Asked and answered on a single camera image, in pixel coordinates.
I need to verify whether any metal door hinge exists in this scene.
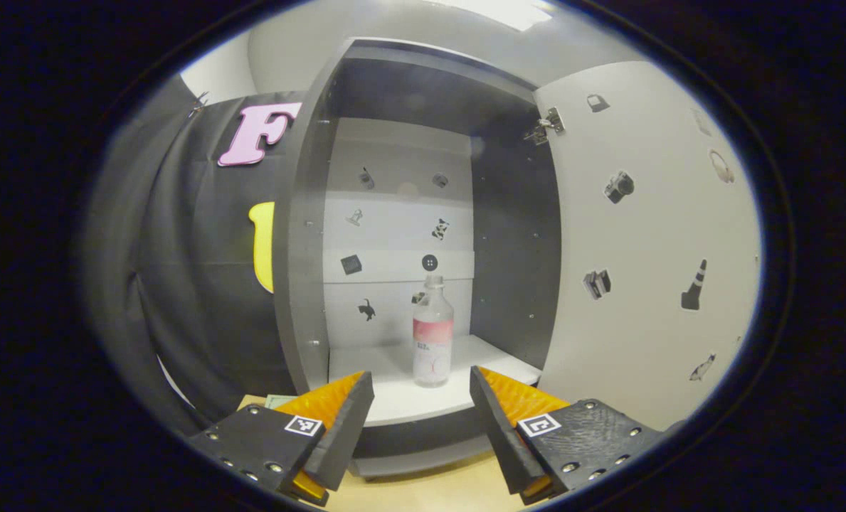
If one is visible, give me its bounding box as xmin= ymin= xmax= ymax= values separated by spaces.
xmin=523 ymin=107 xmax=566 ymax=147

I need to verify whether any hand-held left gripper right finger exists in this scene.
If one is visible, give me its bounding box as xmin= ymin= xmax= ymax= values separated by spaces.
xmin=469 ymin=366 xmax=670 ymax=506

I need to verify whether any dark grey cabinet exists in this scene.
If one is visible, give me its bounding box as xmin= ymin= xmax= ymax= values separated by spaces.
xmin=273 ymin=37 xmax=563 ymax=479

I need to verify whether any black backdrop cloth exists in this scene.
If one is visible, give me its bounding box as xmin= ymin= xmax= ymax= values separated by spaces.
xmin=83 ymin=75 xmax=304 ymax=436

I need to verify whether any white cabinet shelf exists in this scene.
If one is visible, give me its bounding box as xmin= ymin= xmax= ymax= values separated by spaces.
xmin=326 ymin=334 xmax=544 ymax=428

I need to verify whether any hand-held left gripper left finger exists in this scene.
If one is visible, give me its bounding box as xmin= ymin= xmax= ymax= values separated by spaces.
xmin=188 ymin=370 xmax=376 ymax=508

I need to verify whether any clear bottle with pink label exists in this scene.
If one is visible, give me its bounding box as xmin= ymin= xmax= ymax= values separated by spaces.
xmin=412 ymin=274 xmax=455 ymax=389

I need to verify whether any ceiling light panel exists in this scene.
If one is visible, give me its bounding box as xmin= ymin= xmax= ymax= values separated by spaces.
xmin=430 ymin=0 xmax=560 ymax=33

